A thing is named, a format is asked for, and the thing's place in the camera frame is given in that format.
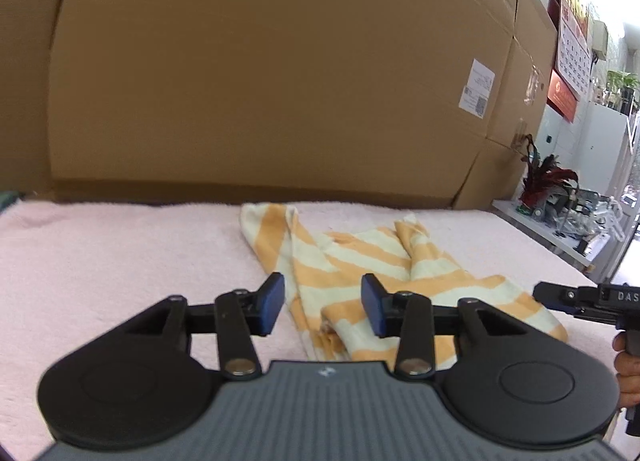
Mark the tape-marked cardboard box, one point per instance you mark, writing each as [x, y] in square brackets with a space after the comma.
[525, 96]

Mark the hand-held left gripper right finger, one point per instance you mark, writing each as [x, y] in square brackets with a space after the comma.
[374, 303]

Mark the plain cardboard box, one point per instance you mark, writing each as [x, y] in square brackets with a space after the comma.
[537, 16]
[492, 176]

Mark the green potted plant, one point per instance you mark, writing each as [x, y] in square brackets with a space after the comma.
[622, 86]

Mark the wall calendar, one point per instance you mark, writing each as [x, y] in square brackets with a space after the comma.
[572, 41]

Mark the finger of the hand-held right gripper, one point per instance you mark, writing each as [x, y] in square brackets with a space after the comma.
[565, 297]

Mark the small-labelled cardboard box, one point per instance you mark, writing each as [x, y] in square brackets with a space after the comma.
[25, 66]

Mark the white table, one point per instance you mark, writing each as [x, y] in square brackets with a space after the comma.
[530, 223]

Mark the grey metal sealing machine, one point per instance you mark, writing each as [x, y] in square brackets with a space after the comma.
[575, 213]

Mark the white wall box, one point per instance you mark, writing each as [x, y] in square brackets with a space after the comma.
[600, 41]

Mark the white shipping label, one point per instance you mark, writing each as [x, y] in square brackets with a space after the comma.
[477, 88]

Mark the pink towel blanket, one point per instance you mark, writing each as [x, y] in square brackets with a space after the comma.
[125, 251]

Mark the orange striped shirt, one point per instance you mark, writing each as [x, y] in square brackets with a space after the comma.
[340, 261]

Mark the red-leaved potted plant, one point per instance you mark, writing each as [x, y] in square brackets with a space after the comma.
[547, 181]

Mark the white shelf unit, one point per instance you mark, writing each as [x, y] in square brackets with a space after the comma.
[600, 151]

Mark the person's right hand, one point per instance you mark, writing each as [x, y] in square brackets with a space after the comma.
[630, 381]

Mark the teal cloth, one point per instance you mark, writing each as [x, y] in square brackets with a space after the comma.
[7, 200]

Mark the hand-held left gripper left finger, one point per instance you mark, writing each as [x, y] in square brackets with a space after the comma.
[270, 303]

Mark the large labelled cardboard box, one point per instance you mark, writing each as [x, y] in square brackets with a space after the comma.
[275, 66]

